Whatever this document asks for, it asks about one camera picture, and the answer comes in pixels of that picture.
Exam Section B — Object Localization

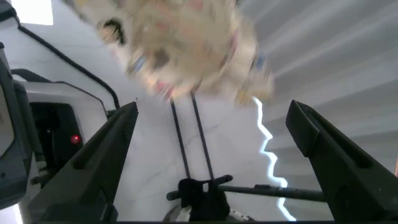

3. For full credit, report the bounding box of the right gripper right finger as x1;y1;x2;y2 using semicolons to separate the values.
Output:
285;99;398;222

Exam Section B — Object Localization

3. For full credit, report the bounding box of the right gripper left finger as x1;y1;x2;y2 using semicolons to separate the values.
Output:
27;101;139;223

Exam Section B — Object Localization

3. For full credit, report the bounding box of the cream printed garment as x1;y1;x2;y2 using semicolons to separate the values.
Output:
62;0;276;107

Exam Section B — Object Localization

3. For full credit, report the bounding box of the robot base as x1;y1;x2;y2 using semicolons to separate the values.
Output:
0;0;122;224

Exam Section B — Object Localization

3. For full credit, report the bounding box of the black clothes rack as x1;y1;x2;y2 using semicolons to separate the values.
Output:
165;91;327;222

